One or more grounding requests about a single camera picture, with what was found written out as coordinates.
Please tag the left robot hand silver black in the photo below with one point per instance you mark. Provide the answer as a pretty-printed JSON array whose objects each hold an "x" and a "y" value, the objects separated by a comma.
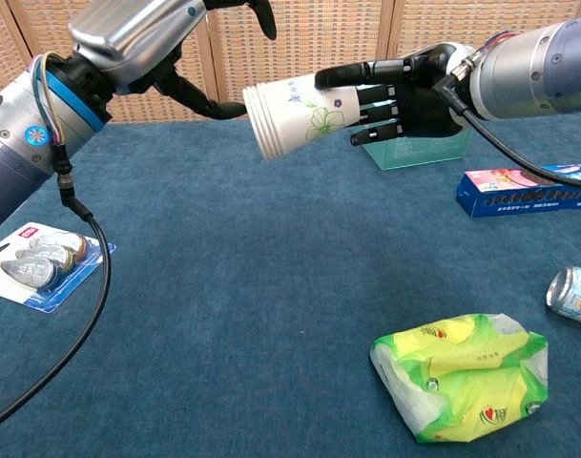
[{"x": 132, "y": 33}]

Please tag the right robot hand black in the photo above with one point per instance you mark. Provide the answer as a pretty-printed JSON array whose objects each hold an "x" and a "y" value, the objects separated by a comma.
[{"x": 423, "y": 100}]

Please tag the white floral paper cup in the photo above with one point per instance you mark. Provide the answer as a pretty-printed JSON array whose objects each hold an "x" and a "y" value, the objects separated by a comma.
[
  {"x": 255, "y": 121},
  {"x": 264, "y": 119},
  {"x": 269, "y": 118},
  {"x": 260, "y": 120},
  {"x": 309, "y": 110}
]

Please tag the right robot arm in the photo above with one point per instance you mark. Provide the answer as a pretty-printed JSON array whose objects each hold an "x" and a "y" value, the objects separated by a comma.
[{"x": 533, "y": 71}]

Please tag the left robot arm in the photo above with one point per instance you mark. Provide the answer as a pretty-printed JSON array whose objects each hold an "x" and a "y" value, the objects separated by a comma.
[{"x": 8, "y": 162}]

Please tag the teal product box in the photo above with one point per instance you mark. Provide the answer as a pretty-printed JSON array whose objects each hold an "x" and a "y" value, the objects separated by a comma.
[{"x": 423, "y": 150}]

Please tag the woven bamboo folding screen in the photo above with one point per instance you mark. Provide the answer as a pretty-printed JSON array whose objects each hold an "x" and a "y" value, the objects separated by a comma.
[{"x": 318, "y": 28}]

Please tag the blue cookie box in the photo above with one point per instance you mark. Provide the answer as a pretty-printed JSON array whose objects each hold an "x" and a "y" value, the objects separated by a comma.
[{"x": 509, "y": 198}]

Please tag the blue table cloth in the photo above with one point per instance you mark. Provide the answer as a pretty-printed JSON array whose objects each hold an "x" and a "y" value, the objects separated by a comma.
[{"x": 223, "y": 238}]

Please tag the light blue drink can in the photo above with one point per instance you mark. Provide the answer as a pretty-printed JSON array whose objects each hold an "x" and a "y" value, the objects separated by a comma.
[{"x": 576, "y": 296}]

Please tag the green yellow tissue pack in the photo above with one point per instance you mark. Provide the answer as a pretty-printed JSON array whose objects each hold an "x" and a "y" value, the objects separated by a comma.
[{"x": 462, "y": 377}]

